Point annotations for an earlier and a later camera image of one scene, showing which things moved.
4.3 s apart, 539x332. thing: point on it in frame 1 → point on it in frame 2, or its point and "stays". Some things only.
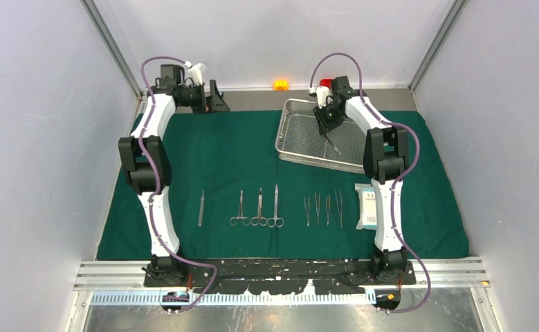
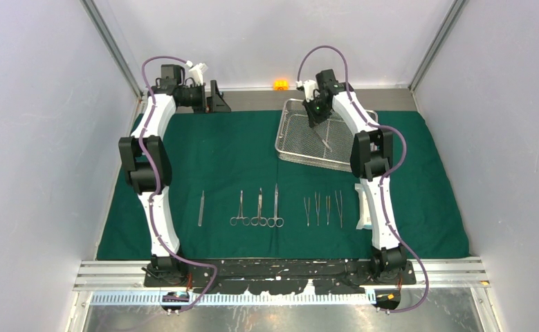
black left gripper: [219, 105] stays
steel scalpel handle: [335, 149] → [324, 142]
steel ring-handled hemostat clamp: [245, 220] stays
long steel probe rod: [201, 209] stays
